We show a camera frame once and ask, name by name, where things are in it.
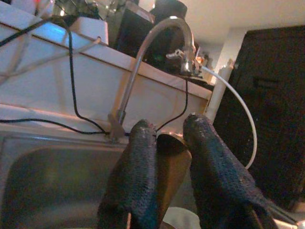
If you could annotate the pale green dish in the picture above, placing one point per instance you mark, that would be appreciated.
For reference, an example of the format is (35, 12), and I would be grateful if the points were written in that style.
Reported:
(181, 217)

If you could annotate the steel gooseneck faucet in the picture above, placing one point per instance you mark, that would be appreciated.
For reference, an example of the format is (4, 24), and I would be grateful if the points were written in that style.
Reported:
(135, 69)

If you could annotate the black flat panel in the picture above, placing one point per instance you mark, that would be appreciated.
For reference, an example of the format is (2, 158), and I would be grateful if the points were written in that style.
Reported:
(133, 33)

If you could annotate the white box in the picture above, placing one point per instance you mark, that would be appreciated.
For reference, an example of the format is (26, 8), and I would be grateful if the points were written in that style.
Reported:
(90, 28)

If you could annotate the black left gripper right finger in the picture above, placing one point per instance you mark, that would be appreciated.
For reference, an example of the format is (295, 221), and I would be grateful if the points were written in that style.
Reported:
(219, 179)

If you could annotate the large black appliance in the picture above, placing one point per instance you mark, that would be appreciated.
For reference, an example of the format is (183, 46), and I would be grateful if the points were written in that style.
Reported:
(274, 119)

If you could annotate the brown cup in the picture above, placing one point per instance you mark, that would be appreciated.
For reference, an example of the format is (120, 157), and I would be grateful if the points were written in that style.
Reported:
(174, 167)

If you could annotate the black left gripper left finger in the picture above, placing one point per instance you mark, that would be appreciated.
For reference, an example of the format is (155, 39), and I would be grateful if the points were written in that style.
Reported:
(133, 179)

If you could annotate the steel kitchen sink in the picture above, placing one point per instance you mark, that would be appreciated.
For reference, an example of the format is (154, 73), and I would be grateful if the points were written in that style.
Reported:
(59, 179)

